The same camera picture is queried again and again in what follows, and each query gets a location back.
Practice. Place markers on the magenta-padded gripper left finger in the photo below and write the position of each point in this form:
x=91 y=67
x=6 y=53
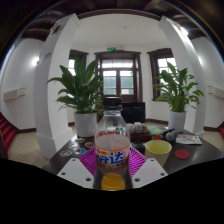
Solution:
x=75 y=171

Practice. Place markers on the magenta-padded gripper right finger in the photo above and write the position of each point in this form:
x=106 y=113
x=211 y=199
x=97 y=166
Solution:
x=150 y=170

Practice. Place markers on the clear orange drink bottle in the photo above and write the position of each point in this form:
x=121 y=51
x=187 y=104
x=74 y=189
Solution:
x=112 y=146

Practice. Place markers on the round printed sticker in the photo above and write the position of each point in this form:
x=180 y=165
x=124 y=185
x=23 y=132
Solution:
x=66 y=153
x=89 y=145

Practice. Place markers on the yellow cup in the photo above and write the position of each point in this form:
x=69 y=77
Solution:
x=158 y=151

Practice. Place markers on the small red round object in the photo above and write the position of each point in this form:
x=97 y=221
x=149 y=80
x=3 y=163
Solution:
x=158 y=136

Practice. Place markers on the flat round red coaster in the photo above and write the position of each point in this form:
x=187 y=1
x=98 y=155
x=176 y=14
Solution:
x=182 y=154

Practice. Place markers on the green cloth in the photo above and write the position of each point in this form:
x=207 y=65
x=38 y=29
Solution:
x=155 y=129

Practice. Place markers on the white printed booklet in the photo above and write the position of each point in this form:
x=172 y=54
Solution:
x=188 y=139

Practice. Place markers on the black chair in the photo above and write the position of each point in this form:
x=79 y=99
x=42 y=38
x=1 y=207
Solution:
x=133 y=112

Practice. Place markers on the potted plant in white pot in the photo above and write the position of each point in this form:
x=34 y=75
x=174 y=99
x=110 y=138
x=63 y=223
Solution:
x=83 y=93
x=178 y=93

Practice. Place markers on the red carpeted staircase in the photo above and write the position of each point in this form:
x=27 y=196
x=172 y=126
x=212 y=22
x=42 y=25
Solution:
x=222 y=130
x=6 y=131

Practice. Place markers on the dark wooden double door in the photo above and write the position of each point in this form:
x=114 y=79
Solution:
x=118 y=80

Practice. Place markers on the dark wood framed window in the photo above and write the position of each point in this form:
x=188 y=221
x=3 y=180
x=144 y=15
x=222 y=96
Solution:
x=71 y=65
x=163 y=65

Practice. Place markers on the green exit sign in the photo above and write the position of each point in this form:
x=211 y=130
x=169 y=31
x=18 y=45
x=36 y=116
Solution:
x=111 y=48

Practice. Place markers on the wall lamp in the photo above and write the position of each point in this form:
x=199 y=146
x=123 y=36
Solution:
x=184 y=30

